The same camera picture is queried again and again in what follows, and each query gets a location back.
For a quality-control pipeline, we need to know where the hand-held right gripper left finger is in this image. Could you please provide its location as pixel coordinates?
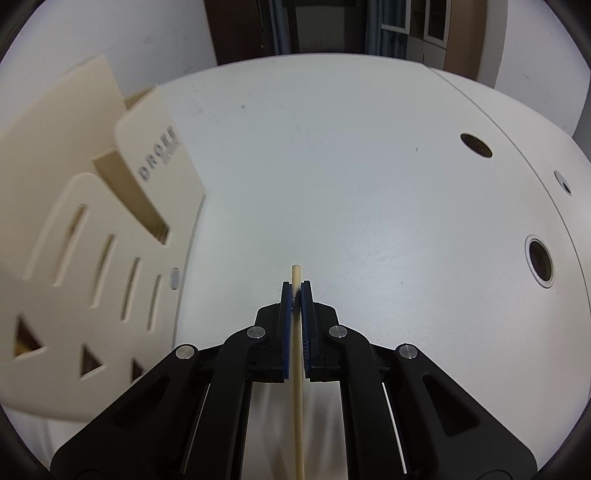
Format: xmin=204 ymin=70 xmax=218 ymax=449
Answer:
xmin=51 ymin=280 xmax=297 ymax=480

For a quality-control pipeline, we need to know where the light bamboo chopstick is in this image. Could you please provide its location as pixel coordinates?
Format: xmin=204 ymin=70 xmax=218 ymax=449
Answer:
xmin=291 ymin=264 xmax=307 ymax=480

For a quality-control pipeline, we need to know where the brown glass-door cabinet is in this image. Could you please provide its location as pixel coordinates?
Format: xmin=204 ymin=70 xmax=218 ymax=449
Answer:
xmin=422 ymin=0 xmax=502 ymax=91

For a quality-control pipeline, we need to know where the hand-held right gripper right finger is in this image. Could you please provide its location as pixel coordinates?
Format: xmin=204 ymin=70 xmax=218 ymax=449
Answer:
xmin=300 ymin=279 xmax=539 ymax=480

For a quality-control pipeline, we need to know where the blue curtain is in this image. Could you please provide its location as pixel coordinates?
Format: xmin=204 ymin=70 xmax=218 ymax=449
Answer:
xmin=367 ymin=0 xmax=410 ymax=60
xmin=269 ymin=0 xmax=297 ymax=55

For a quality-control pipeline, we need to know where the dark brown wooden door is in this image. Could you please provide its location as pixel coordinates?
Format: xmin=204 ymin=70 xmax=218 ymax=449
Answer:
xmin=205 ymin=0 xmax=278 ymax=66

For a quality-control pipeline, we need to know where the cream plastic utensil holder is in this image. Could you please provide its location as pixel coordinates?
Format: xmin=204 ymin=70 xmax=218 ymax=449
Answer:
xmin=0 ymin=54 xmax=207 ymax=422

